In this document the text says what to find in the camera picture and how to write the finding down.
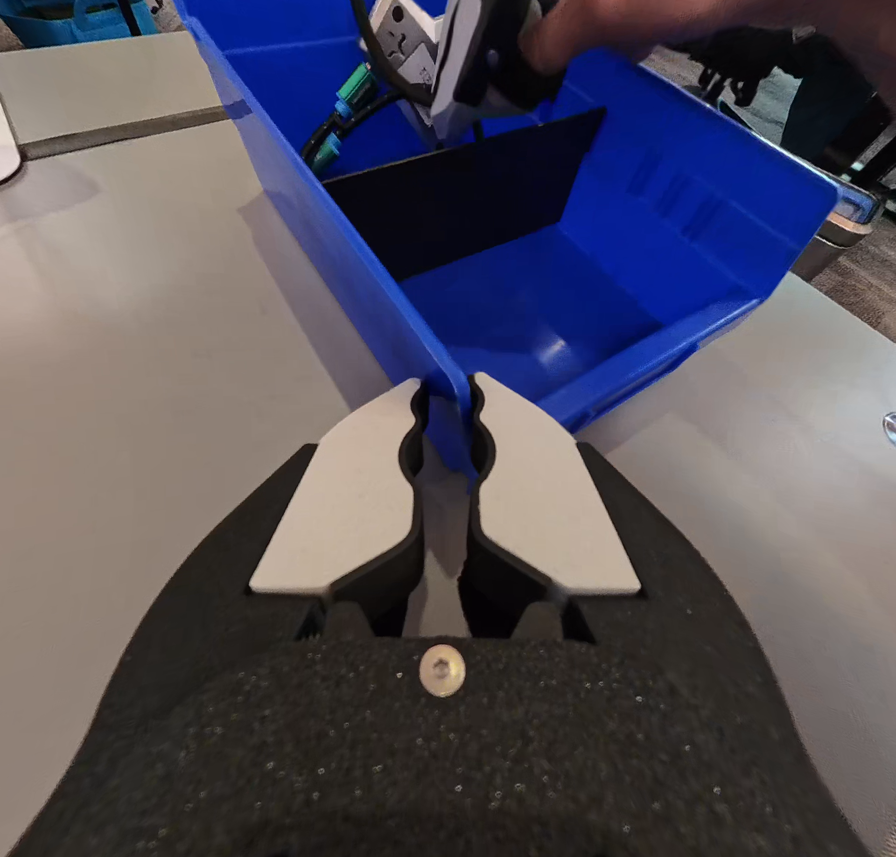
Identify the blue floor crate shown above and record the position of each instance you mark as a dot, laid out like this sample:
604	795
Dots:
77	10

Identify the blue plastic bin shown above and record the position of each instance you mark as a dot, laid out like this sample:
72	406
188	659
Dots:
658	283

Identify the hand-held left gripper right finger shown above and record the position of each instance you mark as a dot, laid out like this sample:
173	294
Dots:
553	521

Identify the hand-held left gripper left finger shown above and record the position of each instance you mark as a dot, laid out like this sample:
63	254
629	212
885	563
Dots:
343	521

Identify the grey trash bin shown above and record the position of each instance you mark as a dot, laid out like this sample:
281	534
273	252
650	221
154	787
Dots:
840	241

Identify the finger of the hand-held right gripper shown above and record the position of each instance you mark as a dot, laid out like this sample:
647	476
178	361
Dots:
458	45

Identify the silver stand base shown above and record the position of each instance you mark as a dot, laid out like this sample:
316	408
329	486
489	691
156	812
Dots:
7	143

